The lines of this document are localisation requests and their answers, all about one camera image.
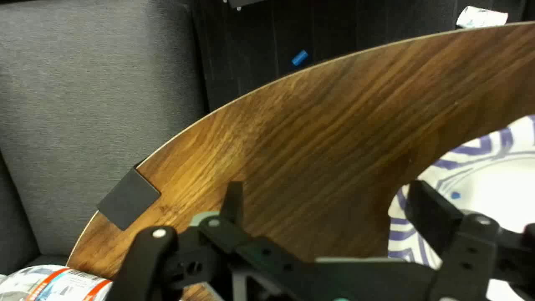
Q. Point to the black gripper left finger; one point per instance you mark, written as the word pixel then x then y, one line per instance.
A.
pixel 220 235

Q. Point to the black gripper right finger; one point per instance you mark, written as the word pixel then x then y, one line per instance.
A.
pixel 468 241

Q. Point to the white bowl blue pattern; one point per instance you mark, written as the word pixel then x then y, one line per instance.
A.
pixel 491 175

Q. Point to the black pad on table edge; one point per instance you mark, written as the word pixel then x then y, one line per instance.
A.
pixel 127 200

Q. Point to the round wooden table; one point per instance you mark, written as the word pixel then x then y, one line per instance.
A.
pixel 319 154

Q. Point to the blue tape piece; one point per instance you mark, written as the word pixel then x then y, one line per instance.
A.
pixel 299 59

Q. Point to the plastic water bottle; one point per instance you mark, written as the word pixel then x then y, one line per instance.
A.
pixel 51 283

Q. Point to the grey sofa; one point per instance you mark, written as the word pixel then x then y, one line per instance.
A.
pixel 87 89

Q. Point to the white paper scrap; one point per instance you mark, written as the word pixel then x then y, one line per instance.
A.
pixel 476 17

